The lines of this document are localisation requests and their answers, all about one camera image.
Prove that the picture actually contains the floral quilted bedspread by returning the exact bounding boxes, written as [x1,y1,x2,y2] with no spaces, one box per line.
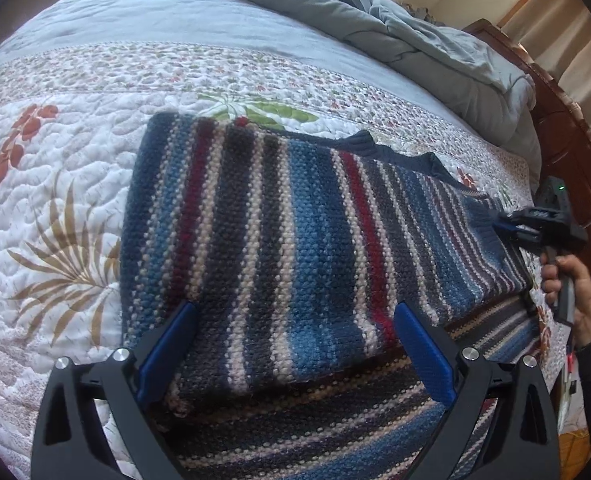
[0,0,538,479]

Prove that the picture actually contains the beige pleated wall curtain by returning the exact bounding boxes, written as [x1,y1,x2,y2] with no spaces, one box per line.
[501,0,591,126]

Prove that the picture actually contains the blue striped knit sweater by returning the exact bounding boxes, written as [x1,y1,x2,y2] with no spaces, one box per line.
[120,113,539,479]

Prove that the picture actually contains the dark wooden headboard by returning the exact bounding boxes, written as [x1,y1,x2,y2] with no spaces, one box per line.
[465,20,591,274]

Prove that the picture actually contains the grey-blue rumpled duvet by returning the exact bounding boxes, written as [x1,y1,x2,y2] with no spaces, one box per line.
[248,0,542,188]

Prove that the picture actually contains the yellow box on floor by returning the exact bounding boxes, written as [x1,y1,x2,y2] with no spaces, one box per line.
[559,428,591,480]

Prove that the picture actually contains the person's right hand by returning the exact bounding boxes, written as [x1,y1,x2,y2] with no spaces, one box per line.
[541,252,591,348]

